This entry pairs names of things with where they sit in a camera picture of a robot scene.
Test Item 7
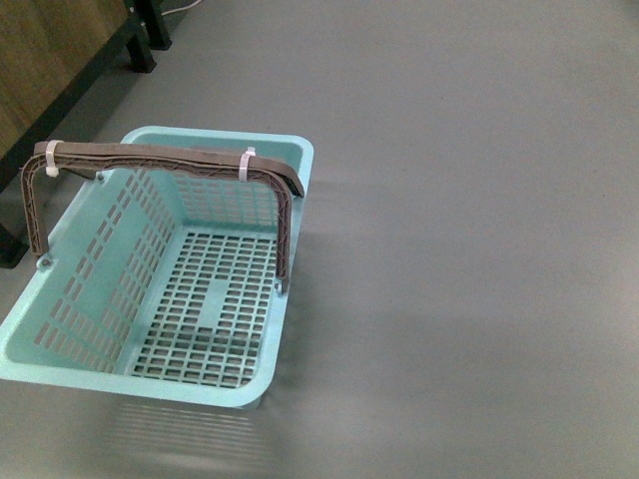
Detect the light blue plastic basket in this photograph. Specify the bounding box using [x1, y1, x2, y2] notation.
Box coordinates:
[1, 126, 314, 408]

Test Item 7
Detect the brown basket handle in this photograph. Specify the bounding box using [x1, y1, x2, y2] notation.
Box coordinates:
[20, 141, 305, 289]

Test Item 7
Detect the white zip tie right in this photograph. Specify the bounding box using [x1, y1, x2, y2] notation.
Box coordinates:
[238, 147, 256, 183]

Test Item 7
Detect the white zip tie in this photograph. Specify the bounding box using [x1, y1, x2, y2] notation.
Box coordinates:
[45, 140, 61, 178]
[238, 147, 256, 183]

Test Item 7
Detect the white zip tie left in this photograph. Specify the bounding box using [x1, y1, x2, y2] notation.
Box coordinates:
[45, 140, 61, 178]

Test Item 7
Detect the wooden cabinet with black legs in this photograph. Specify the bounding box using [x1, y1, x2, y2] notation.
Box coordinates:
[0, 0, 174, 270]

